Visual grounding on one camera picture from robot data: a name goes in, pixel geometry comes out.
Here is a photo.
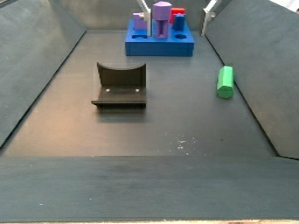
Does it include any purple rectangular block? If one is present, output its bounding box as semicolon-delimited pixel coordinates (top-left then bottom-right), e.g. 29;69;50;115
134;12;147;31

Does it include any black curved holder stand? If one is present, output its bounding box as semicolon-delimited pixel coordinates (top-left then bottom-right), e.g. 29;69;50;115
91;63;147;107

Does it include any dark blue star block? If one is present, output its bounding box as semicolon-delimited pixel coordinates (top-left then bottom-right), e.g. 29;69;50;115
172;13;184;31

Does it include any tall purple pentagon block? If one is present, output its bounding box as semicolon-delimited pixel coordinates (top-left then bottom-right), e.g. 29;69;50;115
154;1;172;39

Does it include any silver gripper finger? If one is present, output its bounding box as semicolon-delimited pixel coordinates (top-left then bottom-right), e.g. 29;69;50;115
136;0;152;37
200;0;222;35

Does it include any blue shape sorter base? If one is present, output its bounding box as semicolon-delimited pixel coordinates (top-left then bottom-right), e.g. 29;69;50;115
126;20;195;57

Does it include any red rounded block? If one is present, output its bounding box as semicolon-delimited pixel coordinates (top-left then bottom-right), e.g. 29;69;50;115
170;7;186;23

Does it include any green hexagon block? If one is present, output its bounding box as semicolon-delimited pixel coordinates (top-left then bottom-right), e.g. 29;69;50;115
216;66;234;99

